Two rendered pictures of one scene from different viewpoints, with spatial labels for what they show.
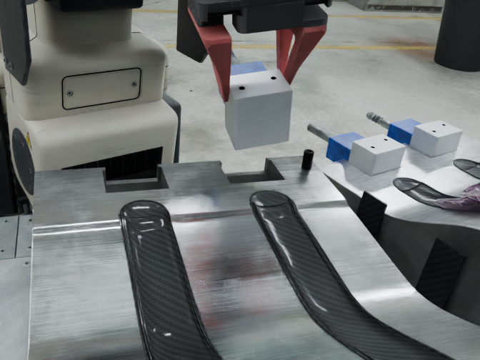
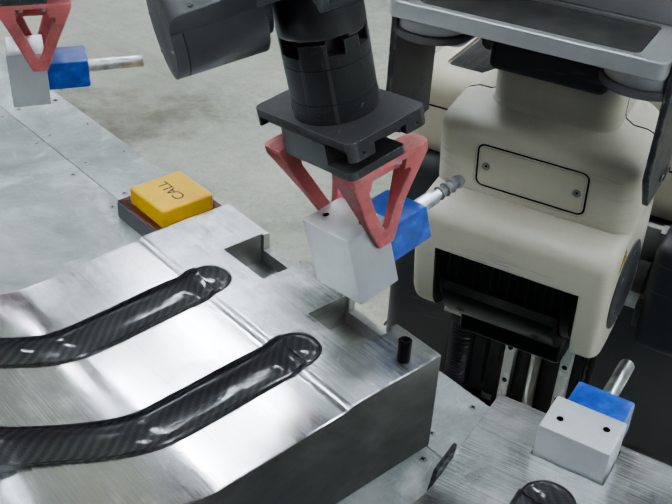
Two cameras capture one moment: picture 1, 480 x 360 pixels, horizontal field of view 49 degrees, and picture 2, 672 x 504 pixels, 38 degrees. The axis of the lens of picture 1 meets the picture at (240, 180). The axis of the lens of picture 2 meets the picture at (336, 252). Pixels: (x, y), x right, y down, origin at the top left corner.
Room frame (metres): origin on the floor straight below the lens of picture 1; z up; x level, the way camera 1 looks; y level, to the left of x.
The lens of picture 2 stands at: (0.20, -0.54, 1.34)
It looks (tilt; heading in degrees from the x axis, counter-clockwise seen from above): 34 degrees down; 67
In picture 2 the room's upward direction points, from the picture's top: 3 degrees clockwise
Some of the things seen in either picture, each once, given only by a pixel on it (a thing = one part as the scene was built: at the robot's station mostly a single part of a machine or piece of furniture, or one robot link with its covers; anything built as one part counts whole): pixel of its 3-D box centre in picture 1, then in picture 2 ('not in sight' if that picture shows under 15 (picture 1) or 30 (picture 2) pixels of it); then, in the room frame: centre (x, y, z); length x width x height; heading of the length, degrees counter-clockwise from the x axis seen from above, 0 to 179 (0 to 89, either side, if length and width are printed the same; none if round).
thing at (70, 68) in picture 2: not in sight; (77, 66); (0.30, 0.41, 0.93); 0.13 x 0.05 x 0.05; 176
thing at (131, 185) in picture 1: (134, 195); (265, 273); (0.40, 0.09, 0.87); 0.05 x 0.05 x 0.04; 20
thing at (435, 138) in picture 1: (403, 132); not in sight; (0.65, -0.21, 0.86); 0.13 x 0.05 x 0.05; 37
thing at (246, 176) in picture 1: (248, 186); (352, 338); (0.44, -0.01, 0.87); 0.05 x 0.05 x 0.04; 20
